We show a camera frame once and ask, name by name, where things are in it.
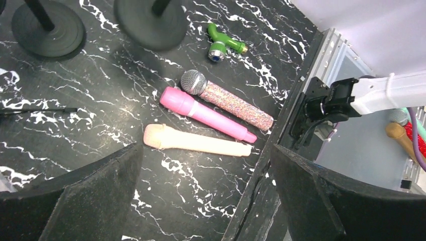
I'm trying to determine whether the tall black tripod stand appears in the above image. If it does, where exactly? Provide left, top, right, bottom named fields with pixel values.
left=1, top=107, right=78, bottom=116

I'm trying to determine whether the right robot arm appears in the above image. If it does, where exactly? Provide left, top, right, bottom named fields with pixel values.
left=289, top=71, right=425, bottom=149

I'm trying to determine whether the black round-base clip stand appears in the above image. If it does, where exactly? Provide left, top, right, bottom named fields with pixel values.
left=114, top=0, right=188, bottom=51

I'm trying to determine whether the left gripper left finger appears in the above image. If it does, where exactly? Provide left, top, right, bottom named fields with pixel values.
left=1, top=143, right=143, bottom=240

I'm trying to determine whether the gold microphone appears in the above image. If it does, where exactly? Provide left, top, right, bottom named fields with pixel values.
left=385, top=123, right=417, bottom=162

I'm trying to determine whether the pink microphone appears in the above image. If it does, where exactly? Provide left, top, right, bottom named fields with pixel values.
left=160, top=87, right=257, bottom=143

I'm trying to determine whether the rhinestone glitter microphone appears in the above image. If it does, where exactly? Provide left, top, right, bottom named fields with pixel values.
left=180, top=70, right=274, bottom=131

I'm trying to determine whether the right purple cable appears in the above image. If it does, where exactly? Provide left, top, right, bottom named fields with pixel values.
left=406, top=106, right=426, bottom=172

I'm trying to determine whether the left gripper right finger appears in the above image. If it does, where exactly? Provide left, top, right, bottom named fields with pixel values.
left=270, top=145, right=425, bottom=240

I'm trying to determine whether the aluminium frame rail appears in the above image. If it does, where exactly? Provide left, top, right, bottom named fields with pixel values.
left=301, top=28, right=375, bottom=92

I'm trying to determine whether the black round-base shock-mount stand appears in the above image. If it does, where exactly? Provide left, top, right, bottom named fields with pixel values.
left=11, top=1, right=86, bottom=60

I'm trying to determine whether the green plastic tool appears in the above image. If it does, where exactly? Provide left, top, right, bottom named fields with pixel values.
left=207, top=23, right=248, bottom=62

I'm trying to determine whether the peach microphone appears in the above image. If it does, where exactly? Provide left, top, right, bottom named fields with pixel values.
left=143, top=124, right=252, bottom=157

